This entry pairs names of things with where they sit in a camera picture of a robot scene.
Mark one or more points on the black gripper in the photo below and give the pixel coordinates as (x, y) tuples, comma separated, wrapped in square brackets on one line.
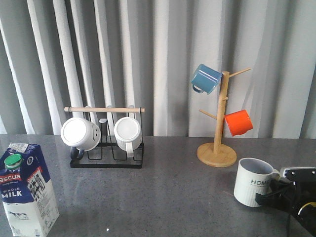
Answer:
[(294, 193)]

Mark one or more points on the cream HOME mug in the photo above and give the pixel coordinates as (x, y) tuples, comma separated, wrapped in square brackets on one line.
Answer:
[(253, 177)]

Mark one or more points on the blue white milk carton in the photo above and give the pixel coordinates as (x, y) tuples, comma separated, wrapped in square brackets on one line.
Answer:
[(27, 191)]

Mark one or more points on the wooden mug tree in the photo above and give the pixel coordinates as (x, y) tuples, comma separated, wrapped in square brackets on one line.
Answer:
[(215, 153)]

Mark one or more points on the orange enamel mug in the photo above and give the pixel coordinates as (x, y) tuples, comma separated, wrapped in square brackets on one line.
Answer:
[(238, 122)]

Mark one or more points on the blue enamel mug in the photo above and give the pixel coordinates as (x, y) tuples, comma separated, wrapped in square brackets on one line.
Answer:
[(205, 79)]

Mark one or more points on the white ribbed mug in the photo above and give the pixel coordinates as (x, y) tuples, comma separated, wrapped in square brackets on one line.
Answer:
[(127, 132)]

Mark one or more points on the white smiley face mug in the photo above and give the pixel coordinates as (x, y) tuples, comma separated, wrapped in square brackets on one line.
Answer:
[(81, 135)]

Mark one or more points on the grey pleated curtain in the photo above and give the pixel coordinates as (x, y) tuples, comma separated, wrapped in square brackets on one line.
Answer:
[(142, 53)]

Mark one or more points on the black wire mug rack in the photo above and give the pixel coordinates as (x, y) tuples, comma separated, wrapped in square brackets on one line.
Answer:
[(107, 154)]

